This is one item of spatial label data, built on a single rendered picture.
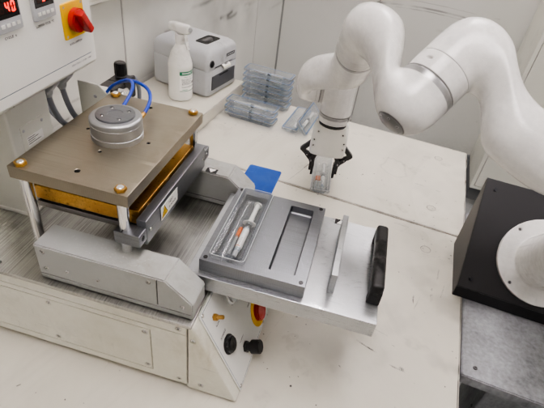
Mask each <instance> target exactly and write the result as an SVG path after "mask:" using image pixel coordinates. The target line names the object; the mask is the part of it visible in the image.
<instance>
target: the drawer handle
mask: <svg viewBox="0 0 544 408"><path fill-rule="evenodd" d="M388 235H389V229H388V228H387V227H386V226H382V225H379V226H378V227H377V229H376V231H375V234H374V236H373V239H372V244H374V246H373V254H372V269H371V278H370V285H369V290H368V294H367V296H366V303H368V304H373V305H376V306H378V305H379V303H380V300H381V298H382V295H383V292H384V289H385V272H386V260H387V248H388Z"/></svg>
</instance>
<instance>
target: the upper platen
mask: <svg viewBox="0 0 544 408"><path fill-rule="evenodd" d="M192 150H193V146H192V145H189V144H184V145H183V146H182V147H181V148H180V150H179V151H178V152H177V153H176V154H175V155H174V156H173V157H172V158H171V159H170V160H169V162H168V163H167V164H166V165H165V166H164V168H163V169H162V170H161V171H160V172H159V174H158V175H157V176H156V177H155V178H154V180H153V181H152V182H151V183H150V184H149V185H148V186H147V187H146V188H145V189H144V190H143V192H142V193H141V194H140V195H139V196H138V198H137V199H136V200H135V201H134V202H133V203H132V205H131V206H130V207H129V212H130V224H132V225H135V226H137V222H136V219H137V218H138V216H139V215H140V214H141V213H142V212H143V211H144V210H145V208H146V207H147V206H148V204H149V203H150V202H151V201H152V199H153V198H154V197H155V195H156V194H157V193H158V192H159V191H160V190H161V189H162V188H163V186H164V185H165V184H166V183H167V181H168V180H169V179H170V177H171V176H172V175H173V173H174V172H175V171H176V170H177V169H178V168H179V167H180V165H181V164H182V163H183V162H184V161H185V159H186V158H187V157H188V155H189V154H190V153H191V152H192ZM34 187H35V191H36V196H37V197H38V198H39V199H38V203H39V205H41V206H46V207H49V208H53V209H55V210H61V211H64V212H67V213H71V214H74V215H79V216H83V217H85V218H89V219H94V220H97V221H100V222H104V223H109V224H112V225H115V226H118V224H119V223H118V217H117V205H113V204H110V203H107V202H102V201H98V200H95V199H92V198H86V197H83V196H79V195H77V194H73V193H67V192H64V191H61V190H58V189H52V188H49V187H46V186H43V185H37V184H34Z"/></svg>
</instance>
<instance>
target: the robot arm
mask: <svg viewBox="0 0 544 408"><path fill-rule="evenodd" d="M404 40H405V30H404V25H403V22H402V19H401V18H400V16H399V15H398V14H397V13H396V12H395V11H394V10H392V9H391V8H389V7H387V6H386V5H383V4H381V3H378V2H363V3H360V4H359V5H358V6H356V7H355V8H353V9H352V10H351V12H350V13H349V14H348V16H347V17H346V19H345V21H344V23H343V25H342V30H341V32H340V35H339V38H338V43H337V45H336V49H335V51H334V53H327V54H322V55H318V56H315V57H312V58H310V59H309V60H307V61H306V62H305V63H304V64H303V66H302V67H301V69H300V72H299V74H298V78H297V81H296V82H297V83H296V92H297V95H298V97H299V98H300V99H302V100H307V101H312V102H317V103H320V104H321V107H320V112H319V116H318V118H317V121H316V123H315V125H314V128H313V131H312V137H311V139H310V140H308V141H307V142H306V143H304V144H303V145H301V146H300V150H301V151H302V152H303V153H304V154H305V156H306V157H307V158H308V161H309V166H308V170H310V173H309V174H312V170H313V166H314V161H315V158H316V156H317V155H320V156H325V157H330V158H334V164H333V167H332V171H331V178H334V175H336V174H337V170H338V167H339V166H340V165H341V164H344V163H345V162H346V161H348V160H350V159H352V158H353V155H352V154H351V152H350V151H349V149H348V148H347V146H346V143H347V138H348V132H349V124H348V123H347V122H349V120H350V119H351V111H352V108H353V104H354V101H355V95H356V92H357V88H358V86H360V85H361V84H363V83H364V82H365V80H366V79H367V77H368V76H369V75H370V73H371V72H372V84H373V94H374V101H375V106H376V111H377V114H378V116H379V118H380V120H381V122H382V123H383V124H384V125H385V126H386V127H387V128H388V129H389V130H391V131H393V132H395V133H397V134H401V135H415V134H419V133H422V132H423V131H425V130H427V129H428V128H430V127H431V126H432V125H434V124H435V123H436V122H437V121H438V120H439V119H440V118H441V117H442V116H443V115H444V114H445V113H446V112H447V111H448V110H449V109H450V108H451V107H452V106H453V105H454V104H455V103H456V102H457V101H458V100H459V99H460V98H461V97H462V96H464V95H465V94H466V93H470V94H472V95H474V96H475V97H476V98H477V99H478V102H479V103H480V108H481V124H480V137H481V143H482V147H483V149H484V150H485V152H486V153H487V154H488V155H489V157H490V158H491V159H492V160H493V161H495V162H496V163H497V164H498V165H499V166H500V167H501V168H502V169H504V170H505V171H506V172H507V173H509V174H510V175H511V176H513V177H514V178H515V179H517V180H518V181H519V182H520V183H522V184H523V185H525V186H527V187H528V188H530V189H531V190H533V191H535V192H537V193H539V194H542V195H544V108H542V107H541V106H540V105H539V104H538V103H537V102H536V101H535V100H534V99H533V98H532V97H531V95H530V94H529V93H528V91H527V90H526V88H525V85H524V84H523V81H522V78H521V73H520V70H519V66H518V62H517V57H516V50H515V46H514V44H513V42H512V39H511V37H510V36H509V35H508V33H507V32H506V31H505V30H504V29H503V28H502V27H501V26H500V25H498V24H497V23H495V22H494V21H492V20H490V19H486V18H482V17H469V18H465V19H462V20H459V21H457V22H456V23H454V24H452V25H451V26H449V27H448V28H447V29H445V30H444V31H443V32H441V33H440V34H439V35H438V36H437V37H436V38H435V39H434V40H433V41H432V42H431V43H430V44H429V45H428V46H427V47H426V48H425V49H424V50H422V51H421V52H420V53H419V54H418V55H417V56H416V57H415V58H414V59H413V60H412V61H411V62H410V63H409V64H408V65H407V66H404V67H402V68H401V67H400V65H401V61H402V53H403V48H404ZM308 147H309V150H307V148H308ZM344 154H346V156H344ZM496 266H497V270H498V273H499V276H500V278H501V280H502V282H503V283H504V285H505V287H506V288H507V289H508V290H509V291H510V292H511V293H512V294H513V295H514V296H515V297H517V298H518V299H519V300H522V301H524V302H526V303H527V304H531V305H533V306H537V307H542V308H544V219H535V220H531V221H527V222H524V223H521V224H518V225H517V226H515V227H513V228H512V229H511V230H510V231H509V232H507V233H506V235H505V236H504V237H503V238H502V240H501V241H500V243H499V247H498V249H497V254H496Z"/></svg>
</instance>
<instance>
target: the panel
mask: <svg viewBox="0 0 544 408"><path fill-rule="evenodd" d="M253 308H254V304H252V303H249V302H246V301H243V300H237V301H236V302H235V303H234V304H226V303H225V302H224V300H223V295H220V294H218V293H214V292H212V291H211V292H210V294H209V295H208V297H207V299H206V302H205V304H204V306H203V308H202V310H201V312H200V314H199V316H198V319H199V321H200V322H201V323H202V326H203V328H204V330H205V331H206V333H207V335H208V336H209V338H210V340H211V342H212V343H213V345H214V347H215V349H216V350H217V352H218V354H219V356H220V358H221V360H222V361H223V363H224V365H225V367H226V368H227V370H228V372H229V374H230V375H231V377H232V379H233V380H234V382H235V384H236V387H237V388H238V389H239V391H241V389H242V386H243V383H244V379H245V377H246V374H247V371H248V369H249V365H250V362H251V359H252V357H253V354H251V353H250V351H249V352H248V353H246V352H244V348H243V345H244V341H249V342H250V341H251V340H252V339H258V338H259V335H260V332H261V328H262V326H263V323H264V320H265V318H266V314H267V311H268V308H267V307H266V314H265V317H264V319H263V320H262V321H257V320H256V318H255V316H254V312H253ZM229 335H233V336H234V337H235V338H236V349H235V351H234V352H233V353H229V352H227V348H226V342H227V337H228V336H229Z"/></svg>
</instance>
